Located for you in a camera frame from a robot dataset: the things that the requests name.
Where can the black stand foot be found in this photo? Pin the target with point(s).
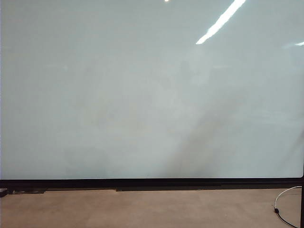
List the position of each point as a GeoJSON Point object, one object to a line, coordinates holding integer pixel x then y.
{"type": "Point", "coordinates": [2, 192]}

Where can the whiteboard with black frame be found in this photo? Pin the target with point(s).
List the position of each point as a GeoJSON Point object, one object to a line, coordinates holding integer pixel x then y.
{"type": "Point", "coordinates": [95, 95]}

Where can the black whiteboard stand post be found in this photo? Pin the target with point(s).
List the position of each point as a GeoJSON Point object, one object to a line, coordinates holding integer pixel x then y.
{"type": "Point", "coordinates": [303, 206]}

